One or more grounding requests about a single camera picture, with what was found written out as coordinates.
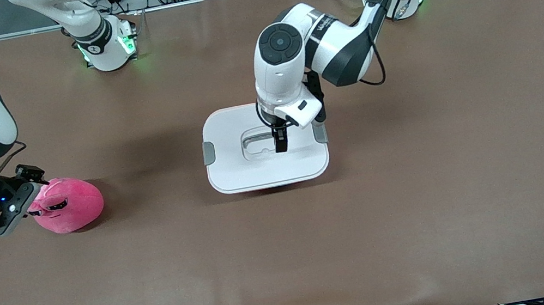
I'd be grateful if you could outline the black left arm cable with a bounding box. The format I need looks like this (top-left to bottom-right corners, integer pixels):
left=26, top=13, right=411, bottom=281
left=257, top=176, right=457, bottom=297
left=346, top=0, right=458, bottom=89

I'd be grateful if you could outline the pink plush toy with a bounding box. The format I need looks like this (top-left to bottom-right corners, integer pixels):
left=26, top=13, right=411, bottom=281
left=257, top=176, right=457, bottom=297
left=23, top=170, right=109, bottom=240

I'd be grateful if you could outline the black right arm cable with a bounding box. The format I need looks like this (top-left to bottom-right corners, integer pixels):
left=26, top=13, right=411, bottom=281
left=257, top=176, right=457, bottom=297
left=0, top=139, right=31, bottom=175

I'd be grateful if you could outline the brown table mat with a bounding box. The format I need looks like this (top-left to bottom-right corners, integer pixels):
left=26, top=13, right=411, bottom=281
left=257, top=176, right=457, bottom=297
left=0, top=0, right=544, bottom=305

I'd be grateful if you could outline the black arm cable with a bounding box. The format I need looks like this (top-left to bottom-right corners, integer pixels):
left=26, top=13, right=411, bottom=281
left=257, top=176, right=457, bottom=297
left=346, top=0, right=458, bottom=89
left=0, top=139, right=31, bottom=175

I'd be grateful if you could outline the white box lid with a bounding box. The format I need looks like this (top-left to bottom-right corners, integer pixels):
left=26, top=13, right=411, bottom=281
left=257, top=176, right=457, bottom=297
left=196, top=91, right=335, bottom=198

